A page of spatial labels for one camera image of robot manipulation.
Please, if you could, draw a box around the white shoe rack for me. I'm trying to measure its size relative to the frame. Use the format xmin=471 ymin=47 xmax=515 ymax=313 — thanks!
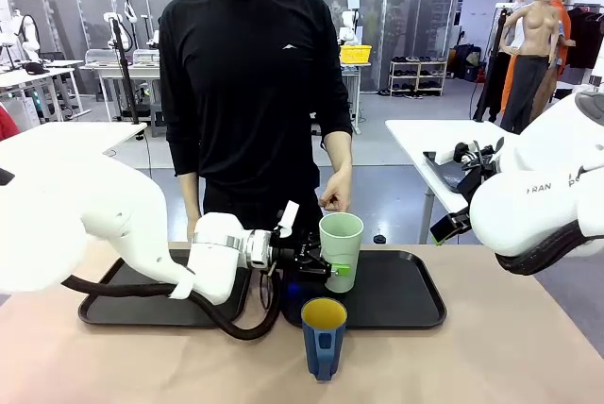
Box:
xmin=389 ymin=58 xmax=448 ymax=98

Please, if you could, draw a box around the white headless mannequin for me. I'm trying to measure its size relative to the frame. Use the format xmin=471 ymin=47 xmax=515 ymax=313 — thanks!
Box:
xmin=512 ymin=0 xmax=532 ymax=49

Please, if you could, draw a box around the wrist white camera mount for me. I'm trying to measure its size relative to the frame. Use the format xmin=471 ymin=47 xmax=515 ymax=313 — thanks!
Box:
xmin=277 ymin=200 xmax=301 ymax=239
xmin=434 ymin=137 xmax=506 ymax=170

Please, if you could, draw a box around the black tray with handle cutout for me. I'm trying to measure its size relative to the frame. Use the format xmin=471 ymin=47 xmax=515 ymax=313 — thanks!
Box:
xmin=422 ymin=150 xmax=480 ymax=194

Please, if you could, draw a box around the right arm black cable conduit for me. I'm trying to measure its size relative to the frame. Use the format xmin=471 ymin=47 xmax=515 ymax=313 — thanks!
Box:
xmin=495 ymin=219 xmax=604 ymax=277

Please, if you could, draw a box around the blue mug yellow inside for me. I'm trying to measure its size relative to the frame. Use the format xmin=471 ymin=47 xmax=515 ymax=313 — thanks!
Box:
xmin=300 ymin=297 xmax=348 ymax=382

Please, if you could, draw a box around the person's black-shirted torso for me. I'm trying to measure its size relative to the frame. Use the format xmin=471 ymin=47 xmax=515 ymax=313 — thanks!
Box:
xmin=159 ymin=0 xmax=354 ymax=244

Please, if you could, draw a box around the white background workbench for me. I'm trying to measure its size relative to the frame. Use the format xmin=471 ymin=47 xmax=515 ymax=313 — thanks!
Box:
xmin=80 ymin=47 xmax=164 ymax=123

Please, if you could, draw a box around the black plastic serving tray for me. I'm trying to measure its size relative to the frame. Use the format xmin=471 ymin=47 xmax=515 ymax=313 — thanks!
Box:
xmin=77 ymin=252 xmax=252 ymax=328
xmin=280 ymin=248 xmax=447 ymax=331

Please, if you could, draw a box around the mannequin in orange clothes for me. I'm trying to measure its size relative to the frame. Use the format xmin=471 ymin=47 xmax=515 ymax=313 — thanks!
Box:
xmin=549 ymin=0 xmax=578 ymax=82

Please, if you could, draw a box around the thin black cable loop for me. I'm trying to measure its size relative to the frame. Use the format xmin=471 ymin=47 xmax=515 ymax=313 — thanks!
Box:
xmin=258 ymin=271 xmax=276 ymax=313

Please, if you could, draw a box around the person's left forearm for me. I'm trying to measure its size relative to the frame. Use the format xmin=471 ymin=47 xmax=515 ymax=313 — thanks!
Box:
xmin=323 ymin=129 xmax=354 ymax=178

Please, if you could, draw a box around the pale green plastic cup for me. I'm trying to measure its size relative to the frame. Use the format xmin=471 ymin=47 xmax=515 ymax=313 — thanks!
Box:
xmin=318 ymin=212 xmax=365 ymax=295

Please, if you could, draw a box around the black tripod stand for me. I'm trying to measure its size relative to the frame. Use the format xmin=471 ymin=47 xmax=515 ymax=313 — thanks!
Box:
xmin=107 ymin=15 xmax=146 ymax=142

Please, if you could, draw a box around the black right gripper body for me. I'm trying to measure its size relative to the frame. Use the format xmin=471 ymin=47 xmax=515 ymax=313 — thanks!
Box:
xmin=446 ymin=209 xmax=474 ymax=235

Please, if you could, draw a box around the yellow plastic basket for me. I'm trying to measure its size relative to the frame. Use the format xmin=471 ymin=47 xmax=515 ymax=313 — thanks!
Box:
xmin=339 ymin=43 xmax=373 ymax=65

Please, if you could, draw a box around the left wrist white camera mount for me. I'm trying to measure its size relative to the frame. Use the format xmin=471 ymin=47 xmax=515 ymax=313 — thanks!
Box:
xmin=277 ymin=200 xmax=301 ymax=239

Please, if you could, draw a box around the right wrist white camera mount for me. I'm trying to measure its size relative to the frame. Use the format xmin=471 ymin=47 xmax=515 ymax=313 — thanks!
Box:
xmin=434 ymin=137 xmax=506 ymax=170

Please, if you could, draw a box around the person's right forearm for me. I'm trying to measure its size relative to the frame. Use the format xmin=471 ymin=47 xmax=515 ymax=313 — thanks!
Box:
xmin=177 ymin=171 xmax=203 ymax=228

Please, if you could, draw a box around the rack of black clothes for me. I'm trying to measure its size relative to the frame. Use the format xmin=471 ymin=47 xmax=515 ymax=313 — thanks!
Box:
xmin=564 ymin=3 xmax=604 ymax=71

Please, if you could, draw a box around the person's left hand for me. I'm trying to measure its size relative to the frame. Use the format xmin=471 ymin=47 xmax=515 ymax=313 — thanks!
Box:
xmin=317 ymin=169 xmax=355 ymax=213

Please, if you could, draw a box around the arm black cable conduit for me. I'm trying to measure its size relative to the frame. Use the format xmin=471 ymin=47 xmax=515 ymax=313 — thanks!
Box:
xmin=60 ymin=269 xmax=282 ymax=342
xmin=495 ymin=219 xmax=604 ymax=277

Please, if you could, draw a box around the beige mannequin in grey trousers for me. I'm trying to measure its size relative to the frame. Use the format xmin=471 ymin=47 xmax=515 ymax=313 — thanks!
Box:
xmin=498 ymin=0 xmax=562 ymax=137

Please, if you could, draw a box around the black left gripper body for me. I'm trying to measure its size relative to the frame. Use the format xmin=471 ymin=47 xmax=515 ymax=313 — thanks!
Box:
xmin=277 ymin=231 xmax=332 ymax=283

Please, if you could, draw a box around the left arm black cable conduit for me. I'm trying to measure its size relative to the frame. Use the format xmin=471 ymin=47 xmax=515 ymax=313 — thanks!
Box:
xmin=60 ymin=269 xmax=282 ymax=342

